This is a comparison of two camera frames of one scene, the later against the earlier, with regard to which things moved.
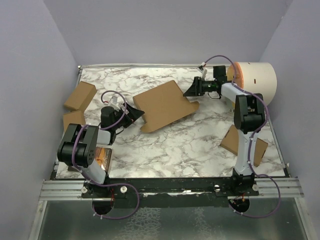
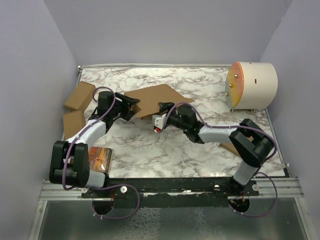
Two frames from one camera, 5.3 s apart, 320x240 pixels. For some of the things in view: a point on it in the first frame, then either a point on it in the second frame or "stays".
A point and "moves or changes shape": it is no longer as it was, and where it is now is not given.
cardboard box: [76, 117] stays
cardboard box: [162, 105] moves or changes shape
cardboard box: [81, 95] stays
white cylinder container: [259, 77] stays
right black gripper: [196, 89] → [165, 107]
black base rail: [170, 192] stays
